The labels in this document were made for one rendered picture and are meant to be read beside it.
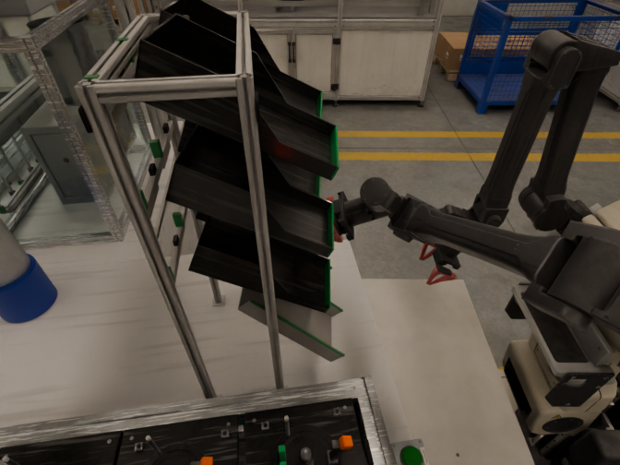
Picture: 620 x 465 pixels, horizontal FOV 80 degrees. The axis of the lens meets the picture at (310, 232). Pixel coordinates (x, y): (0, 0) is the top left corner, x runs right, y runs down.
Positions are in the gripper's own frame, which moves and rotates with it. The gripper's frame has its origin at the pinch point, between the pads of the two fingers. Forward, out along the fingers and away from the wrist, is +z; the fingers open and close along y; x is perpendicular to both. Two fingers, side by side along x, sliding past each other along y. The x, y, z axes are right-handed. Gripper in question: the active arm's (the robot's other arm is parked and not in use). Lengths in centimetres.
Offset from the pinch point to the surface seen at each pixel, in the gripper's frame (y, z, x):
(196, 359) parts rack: 25.2, 27.2, 4.9
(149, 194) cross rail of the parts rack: 18.8, 12.6, -30.0
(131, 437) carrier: 37, 44, 10
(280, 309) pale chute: 13.1, 11.6, 10.2
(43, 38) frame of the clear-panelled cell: -41, 55, -56
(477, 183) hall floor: -206, -68, 170
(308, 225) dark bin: 12.9, -4.9, -10.4
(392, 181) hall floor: -206, -3, 139
